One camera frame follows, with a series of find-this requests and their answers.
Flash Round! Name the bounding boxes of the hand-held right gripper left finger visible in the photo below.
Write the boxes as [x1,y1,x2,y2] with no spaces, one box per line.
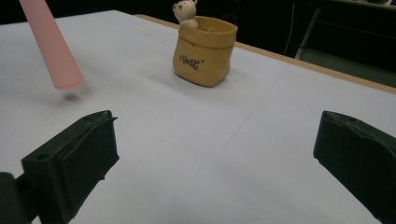
[21,109,120,224]

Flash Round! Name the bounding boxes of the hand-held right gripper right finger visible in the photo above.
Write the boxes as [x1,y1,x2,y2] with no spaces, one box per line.
[312,110,396,224]

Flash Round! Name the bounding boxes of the pink hairbrush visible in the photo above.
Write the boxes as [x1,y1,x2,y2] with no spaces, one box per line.
[18,0,86,91]

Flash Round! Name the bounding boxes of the tan sack-shaped holder with bear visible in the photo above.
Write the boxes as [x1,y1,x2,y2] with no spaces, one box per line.
[172,0,239,89]

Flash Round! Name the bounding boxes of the white metal stand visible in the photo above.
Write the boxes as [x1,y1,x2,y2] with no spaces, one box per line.
[293,7,396,89]

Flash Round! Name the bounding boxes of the white table cover sheet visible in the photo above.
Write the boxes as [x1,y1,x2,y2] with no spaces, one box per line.
[0,9,396,224]

